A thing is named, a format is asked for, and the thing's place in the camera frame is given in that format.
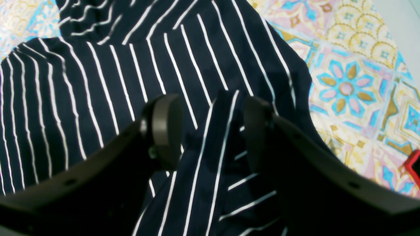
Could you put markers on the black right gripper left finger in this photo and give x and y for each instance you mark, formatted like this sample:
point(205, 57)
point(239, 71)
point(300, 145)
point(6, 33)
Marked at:
point(98, 180)

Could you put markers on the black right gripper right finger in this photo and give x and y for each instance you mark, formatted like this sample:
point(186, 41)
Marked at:
point(319, 195)

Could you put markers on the navy white striped T-shirt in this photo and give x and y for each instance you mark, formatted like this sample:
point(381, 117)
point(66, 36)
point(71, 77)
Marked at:
point(66, 97)

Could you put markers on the red orange table clamp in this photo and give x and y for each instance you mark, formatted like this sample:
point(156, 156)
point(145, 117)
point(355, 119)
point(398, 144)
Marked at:
point(412, 166)

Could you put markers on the colourful patterned tablecloth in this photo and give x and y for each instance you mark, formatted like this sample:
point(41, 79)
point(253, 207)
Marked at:
point(362, 100)

